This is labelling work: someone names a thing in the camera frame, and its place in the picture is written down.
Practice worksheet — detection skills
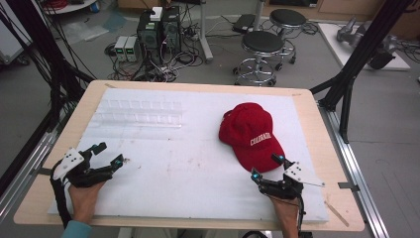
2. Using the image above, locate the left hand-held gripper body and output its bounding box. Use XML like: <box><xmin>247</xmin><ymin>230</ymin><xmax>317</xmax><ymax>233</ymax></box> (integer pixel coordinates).
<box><xmin>52</xmin><ymin>147</ymin><xmax>115</xmax><ymax>189</ymax></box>

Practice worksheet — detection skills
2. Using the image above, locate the tangle of floor cables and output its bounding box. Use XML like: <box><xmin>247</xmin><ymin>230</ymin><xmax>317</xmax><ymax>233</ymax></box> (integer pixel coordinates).
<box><xmin>104</xmin><ymin>19</ymin><xmax>205</xmax><ymax>83</ymax></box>

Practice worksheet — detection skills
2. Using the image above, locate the red baseball cap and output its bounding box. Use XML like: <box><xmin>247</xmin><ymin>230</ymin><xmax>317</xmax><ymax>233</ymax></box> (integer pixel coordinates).
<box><xmin>218</xmin><ymin>101</ymin><xmax>287</xmax><ymax>174</ymax></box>

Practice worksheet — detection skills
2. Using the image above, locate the person's left hand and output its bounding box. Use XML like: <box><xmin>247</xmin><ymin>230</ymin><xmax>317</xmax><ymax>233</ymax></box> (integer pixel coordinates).
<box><xmin>67</xmin><ymin>180</ymin><xmax>107</xmax><ymax>224</ymax></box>

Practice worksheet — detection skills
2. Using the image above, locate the black round stool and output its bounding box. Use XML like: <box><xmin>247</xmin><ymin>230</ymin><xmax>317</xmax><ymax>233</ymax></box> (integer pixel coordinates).
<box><xmin>268</xmin><ymin>8</ymin><xmax>309</xmax><ymax>72</ymax></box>
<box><xmin>232</xmin><ymin>30</ymin><xmax>286</xmax><ymax>88</ymax></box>

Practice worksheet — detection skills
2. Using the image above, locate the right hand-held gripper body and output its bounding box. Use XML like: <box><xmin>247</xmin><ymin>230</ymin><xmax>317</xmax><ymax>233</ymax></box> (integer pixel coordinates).
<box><xmin>258</xmin><ymin>161</ymin><xmax>327</xmax><ymax>200</ymax></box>

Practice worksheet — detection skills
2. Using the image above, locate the grey tape strip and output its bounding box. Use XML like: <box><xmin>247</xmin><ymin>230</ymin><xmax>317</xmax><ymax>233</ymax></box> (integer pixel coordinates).
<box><xmin>337</xmin><ymin>180</ymin><xmax>362</xmax><ymax>193</ymax></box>
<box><xmin>31</xmin><ymin>167</ymin><xmax>54</xmax><ymax>177</ymax></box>

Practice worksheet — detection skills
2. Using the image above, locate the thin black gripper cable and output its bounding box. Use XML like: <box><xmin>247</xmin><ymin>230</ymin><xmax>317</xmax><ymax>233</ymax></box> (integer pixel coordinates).
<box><xmin>294</xmin><ymin>194</ymin><xmax>307</xmax><ymax>236</ymax></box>

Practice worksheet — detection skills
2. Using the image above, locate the round white table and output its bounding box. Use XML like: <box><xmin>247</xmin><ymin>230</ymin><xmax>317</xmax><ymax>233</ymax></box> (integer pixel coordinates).
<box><xmin>42</xmin><ymin>0</ymin><xmax>99</xmax><ymax>16</ymax></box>

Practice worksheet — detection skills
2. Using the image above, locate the person's right hand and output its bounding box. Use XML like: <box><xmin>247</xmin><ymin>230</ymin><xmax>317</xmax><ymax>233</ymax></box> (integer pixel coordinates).
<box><xmin>268</xmin><ymin>194</ymin><xmax>300</xmax><ymax>230</ymax></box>

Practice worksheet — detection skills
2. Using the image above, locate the white foam mat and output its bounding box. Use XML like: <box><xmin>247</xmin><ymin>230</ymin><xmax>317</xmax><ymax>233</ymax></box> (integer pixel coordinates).
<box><xmin>47</xmin><ymin>86</ymin><xmax>331</xmax><ymax>223</ymax></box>

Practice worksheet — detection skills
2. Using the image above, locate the clear acrylic rack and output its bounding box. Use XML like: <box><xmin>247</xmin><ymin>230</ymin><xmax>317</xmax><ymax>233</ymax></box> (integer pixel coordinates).
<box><xmin>90</xmin><ymin>96</ymin><xmax>184</xmax><ymax>130</ymax></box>

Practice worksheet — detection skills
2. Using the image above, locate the aluminium rail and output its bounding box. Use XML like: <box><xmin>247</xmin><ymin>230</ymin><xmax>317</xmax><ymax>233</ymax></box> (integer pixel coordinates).
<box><xmin>0</xmin><ymin>126</ymin><xmax>59</xmax><ymax>223</ymax></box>
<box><xmin>317</xmin><ymin>101</ymin><xmax>391</xmax><ymax>238</ymax></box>

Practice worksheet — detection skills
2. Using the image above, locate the clear plastic sheet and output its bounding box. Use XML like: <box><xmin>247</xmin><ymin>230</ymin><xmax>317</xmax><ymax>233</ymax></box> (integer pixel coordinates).
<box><xmin>61</xmin><ymin>20</ymin><xmax>111</xmax><ymax>45</ymax></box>

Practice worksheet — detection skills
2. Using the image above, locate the grey equipment case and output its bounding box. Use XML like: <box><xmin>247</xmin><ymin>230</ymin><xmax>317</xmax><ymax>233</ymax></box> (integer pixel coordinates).
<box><xmin>0</xmin><ymin>19</ymin><xmax>33</xmax><ymax>66</ymax></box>

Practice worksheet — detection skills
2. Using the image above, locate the black computer tower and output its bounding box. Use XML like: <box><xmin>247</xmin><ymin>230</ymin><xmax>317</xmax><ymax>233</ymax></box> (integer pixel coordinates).
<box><xmin>160</xmin><ymin>6</ymin><xmax>183</xmax><ymax>56</ymax></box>
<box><xmin>136</xmin><ymin>11</ymin><xmax>163</xmax><ymax>65</ymax></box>

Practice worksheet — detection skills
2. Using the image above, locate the white platform board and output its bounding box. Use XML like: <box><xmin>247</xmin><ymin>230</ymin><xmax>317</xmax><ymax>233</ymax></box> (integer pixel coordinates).
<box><xmin>317</xmin><ymin>22</ymin><xmax>412</xmax><ymax>71</ymax></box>

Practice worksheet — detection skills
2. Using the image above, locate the white box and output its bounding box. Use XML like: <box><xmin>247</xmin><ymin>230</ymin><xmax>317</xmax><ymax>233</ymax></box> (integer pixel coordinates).
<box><xmin>150</xmin><ymin>6</ymin><xmax>163</xmax><ymax>23</ymax></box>

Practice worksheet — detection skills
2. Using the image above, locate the grey power supply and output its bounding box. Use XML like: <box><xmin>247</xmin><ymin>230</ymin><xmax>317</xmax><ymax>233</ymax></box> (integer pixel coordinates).
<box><xmin>125</xmin><ymin>36</ymin><xmax>142</xmax><ymax>63</ymax></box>
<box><xmin>113</xmin><ymin>35</ymin><xmax>130</xmax><ymax>62</ymax></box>

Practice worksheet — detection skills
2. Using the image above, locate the thin wooden stick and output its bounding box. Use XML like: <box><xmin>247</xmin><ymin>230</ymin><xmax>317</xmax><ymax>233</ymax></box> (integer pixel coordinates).
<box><xmin>323</xmin><ymin>200</ymin><xmax>351</xmax><ymax>228</ymax></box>

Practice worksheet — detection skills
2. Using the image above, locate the flat black box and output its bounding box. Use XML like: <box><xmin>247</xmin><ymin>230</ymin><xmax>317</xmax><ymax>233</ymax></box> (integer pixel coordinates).
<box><xmin>231</xmin><ymin>13</ymin><xmax>258</xmax><ymax>35</ymax></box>

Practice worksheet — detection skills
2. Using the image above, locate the black metal frame stand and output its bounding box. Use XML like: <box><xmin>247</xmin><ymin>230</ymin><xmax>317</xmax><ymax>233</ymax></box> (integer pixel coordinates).
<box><xmin>309</xmin><ymin>0</ymin><xmax>414</xmax><ymax>145</ymax></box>
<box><xmin>0</xmin><ymin>0</ymin><xmax>97</xmax><ymax>133</ymax></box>

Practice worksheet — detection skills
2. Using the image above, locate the white stand post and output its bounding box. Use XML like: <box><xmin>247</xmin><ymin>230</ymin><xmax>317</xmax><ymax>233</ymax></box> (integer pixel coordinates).
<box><xmin>197</xmin><ymin>0</ymin><xmax>215</xmax><ymax>64</ymax></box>

